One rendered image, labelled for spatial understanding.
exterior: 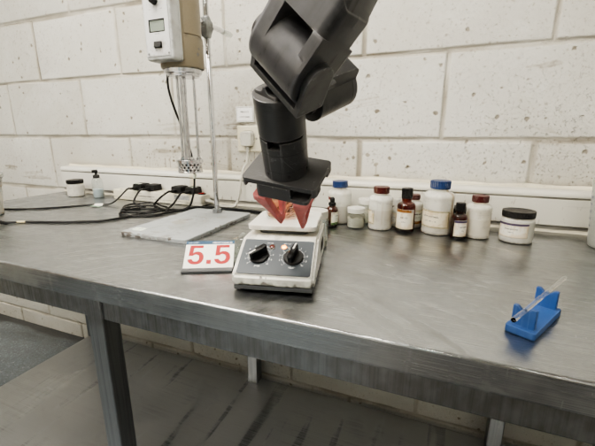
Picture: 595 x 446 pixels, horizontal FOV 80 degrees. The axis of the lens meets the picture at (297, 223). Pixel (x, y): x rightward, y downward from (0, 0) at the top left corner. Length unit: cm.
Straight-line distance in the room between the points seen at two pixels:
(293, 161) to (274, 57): 13
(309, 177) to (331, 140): 68
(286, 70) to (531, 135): 84
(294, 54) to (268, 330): 34
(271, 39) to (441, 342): 38
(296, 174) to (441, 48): 73
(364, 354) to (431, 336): 8
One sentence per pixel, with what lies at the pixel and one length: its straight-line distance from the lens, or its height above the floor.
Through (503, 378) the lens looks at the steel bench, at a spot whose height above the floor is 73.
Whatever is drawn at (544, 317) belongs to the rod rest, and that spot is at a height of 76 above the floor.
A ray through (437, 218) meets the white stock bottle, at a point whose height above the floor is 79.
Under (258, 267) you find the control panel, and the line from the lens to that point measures 56.
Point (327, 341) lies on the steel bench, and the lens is 48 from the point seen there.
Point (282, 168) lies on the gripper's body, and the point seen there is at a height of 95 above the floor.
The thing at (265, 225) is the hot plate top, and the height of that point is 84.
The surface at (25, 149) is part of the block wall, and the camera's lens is 206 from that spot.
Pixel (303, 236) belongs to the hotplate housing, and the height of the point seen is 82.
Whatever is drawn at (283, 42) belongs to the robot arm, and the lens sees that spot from 35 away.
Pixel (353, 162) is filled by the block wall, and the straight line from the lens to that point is 110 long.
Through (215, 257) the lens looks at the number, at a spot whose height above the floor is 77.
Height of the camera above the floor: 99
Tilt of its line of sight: 14 degrees down
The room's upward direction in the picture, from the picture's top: straight up
